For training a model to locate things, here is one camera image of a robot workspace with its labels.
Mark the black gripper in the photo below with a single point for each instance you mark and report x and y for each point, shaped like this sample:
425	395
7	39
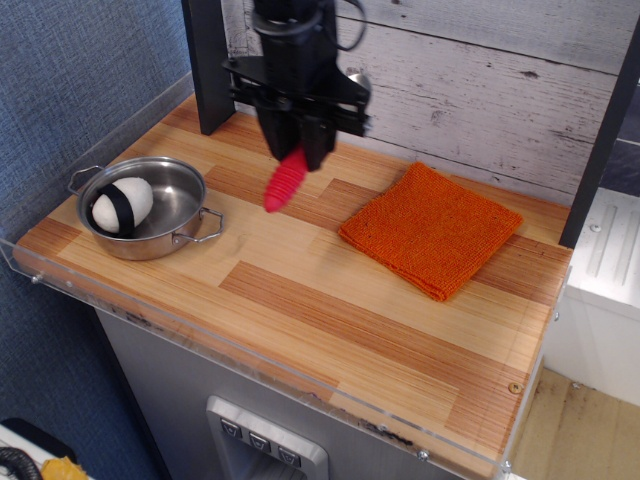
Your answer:
297	72

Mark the spoon with red handle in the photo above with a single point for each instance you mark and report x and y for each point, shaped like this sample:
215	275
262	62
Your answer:
285	182

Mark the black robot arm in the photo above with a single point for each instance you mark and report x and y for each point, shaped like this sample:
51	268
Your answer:
296	10

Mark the orange knitted cloth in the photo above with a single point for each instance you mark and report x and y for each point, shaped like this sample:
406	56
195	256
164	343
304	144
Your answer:
430	231

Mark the stainless steel pot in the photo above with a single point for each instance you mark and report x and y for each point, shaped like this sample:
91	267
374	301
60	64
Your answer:
178	215

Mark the white plush sushi toy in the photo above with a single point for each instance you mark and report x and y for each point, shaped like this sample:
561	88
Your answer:
122	206

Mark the clear acrylic table guard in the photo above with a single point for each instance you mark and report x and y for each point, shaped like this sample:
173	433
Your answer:
282	299

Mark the grey toy fridge cabinet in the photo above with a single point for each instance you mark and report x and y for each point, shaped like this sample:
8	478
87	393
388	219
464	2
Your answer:
172	385

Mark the silver dispenser button panel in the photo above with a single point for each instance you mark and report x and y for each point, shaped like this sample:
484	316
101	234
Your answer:
252	447

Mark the white toy sink unit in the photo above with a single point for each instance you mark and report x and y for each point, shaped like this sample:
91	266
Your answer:
594	336

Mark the yellow object at corner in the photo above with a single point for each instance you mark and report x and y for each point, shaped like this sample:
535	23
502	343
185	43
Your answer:
62	469

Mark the dark left frame post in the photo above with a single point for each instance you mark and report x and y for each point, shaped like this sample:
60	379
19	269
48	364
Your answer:
207	47

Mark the dark frame post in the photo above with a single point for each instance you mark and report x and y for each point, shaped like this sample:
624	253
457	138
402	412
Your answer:
613	118
207	47

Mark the dark right frame post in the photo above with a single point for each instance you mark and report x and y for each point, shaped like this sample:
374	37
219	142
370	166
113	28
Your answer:
613	118

